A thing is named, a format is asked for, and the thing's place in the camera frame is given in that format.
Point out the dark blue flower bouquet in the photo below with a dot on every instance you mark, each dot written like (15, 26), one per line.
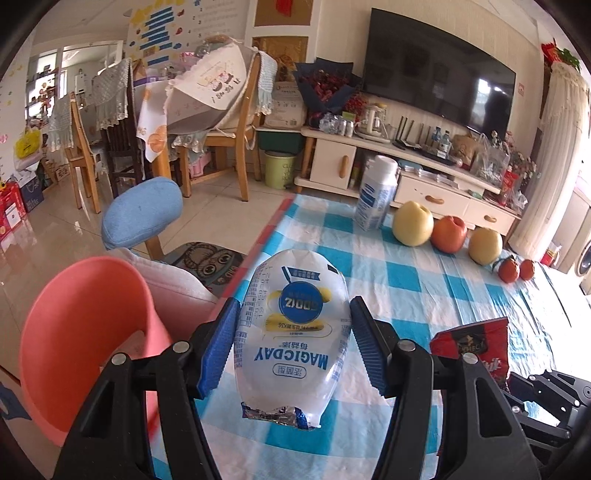
(328, 87)

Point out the white milk carton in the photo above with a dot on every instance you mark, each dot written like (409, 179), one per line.
(375, 198)

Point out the blue checked tablecloth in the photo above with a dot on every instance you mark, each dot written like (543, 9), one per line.
(415, 286)

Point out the light wooden chair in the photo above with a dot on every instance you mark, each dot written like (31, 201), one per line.
(244, 152)

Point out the lace covered air conditioner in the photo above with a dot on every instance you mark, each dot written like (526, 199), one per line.
(554, 152)

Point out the red knot wall ornament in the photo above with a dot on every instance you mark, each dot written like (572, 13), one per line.
(285, 7)

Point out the brown bag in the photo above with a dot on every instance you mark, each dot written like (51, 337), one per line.
(464, 150)

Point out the cat print seat cushion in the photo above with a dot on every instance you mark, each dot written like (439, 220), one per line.
(207, 263)

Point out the dried flower bunch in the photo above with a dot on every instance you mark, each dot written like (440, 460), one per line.
(524, 164)

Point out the dark wooden chair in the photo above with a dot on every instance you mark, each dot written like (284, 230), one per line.
(120, 147)

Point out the green storage box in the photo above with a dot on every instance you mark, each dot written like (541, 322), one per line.
(277, 138)

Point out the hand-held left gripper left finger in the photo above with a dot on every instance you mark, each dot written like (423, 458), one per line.
(217, 350)

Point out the red snack bag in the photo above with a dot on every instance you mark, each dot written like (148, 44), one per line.
(466, 344)

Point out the white seat cushion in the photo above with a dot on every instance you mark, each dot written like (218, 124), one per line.
(175, 286)

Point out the dark blue paper bag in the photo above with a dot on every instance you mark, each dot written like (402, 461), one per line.
(32, 194)

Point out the clear plastic bag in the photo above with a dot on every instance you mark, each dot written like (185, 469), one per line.
(489, 161)

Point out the small water bottle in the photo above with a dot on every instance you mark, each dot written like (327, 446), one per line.
(446, 141)
(436, 137)

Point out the yellow round pear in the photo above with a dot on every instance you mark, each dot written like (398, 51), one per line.
(485, 247)

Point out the black flat television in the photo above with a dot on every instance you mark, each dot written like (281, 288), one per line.
(434, 69)

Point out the green potted plant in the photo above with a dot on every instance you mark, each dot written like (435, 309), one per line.
(569, 57)

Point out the washing machine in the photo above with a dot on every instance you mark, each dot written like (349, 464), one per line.
(585, 261)

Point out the wooden chair with lace cover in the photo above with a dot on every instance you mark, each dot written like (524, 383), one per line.
(85, 161)

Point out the red paper bag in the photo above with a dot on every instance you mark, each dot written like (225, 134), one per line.
(551, 256)

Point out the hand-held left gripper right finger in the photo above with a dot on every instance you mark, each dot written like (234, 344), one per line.
(371, 350)

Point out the red apple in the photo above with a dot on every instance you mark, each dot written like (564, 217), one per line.
(449, 235)

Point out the small red knot ornament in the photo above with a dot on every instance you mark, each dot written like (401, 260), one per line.
(550, 51)

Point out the white sack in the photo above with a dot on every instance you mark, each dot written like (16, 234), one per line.
(286, 106)

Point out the black router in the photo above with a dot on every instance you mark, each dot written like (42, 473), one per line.
(438, 158)

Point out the wall learning poster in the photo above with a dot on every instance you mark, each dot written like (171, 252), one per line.
(157, 23)

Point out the red gift box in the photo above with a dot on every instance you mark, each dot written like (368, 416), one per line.
(9, 217)

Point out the yellow tote bag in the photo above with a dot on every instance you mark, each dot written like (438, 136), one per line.
(27, 143)

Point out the green trash bin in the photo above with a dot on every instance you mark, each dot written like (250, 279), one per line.
(279, 170)

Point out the blue chair backrest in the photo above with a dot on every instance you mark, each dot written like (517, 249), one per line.
(143, 212)

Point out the pink plastic bucket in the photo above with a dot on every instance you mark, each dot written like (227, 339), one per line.
(69, 323)

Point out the cushion with blue jug print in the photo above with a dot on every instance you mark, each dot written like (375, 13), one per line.
(11, 401)

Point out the cream television cabinet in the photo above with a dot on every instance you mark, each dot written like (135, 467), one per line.
(328, 161)

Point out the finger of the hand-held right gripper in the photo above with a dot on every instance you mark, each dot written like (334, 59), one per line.
(540, 420)
(554, 387)

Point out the red gift bag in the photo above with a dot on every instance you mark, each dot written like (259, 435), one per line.
(509, 184)

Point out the dining table with printed cloth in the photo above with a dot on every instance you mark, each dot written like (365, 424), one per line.
(152, 134)

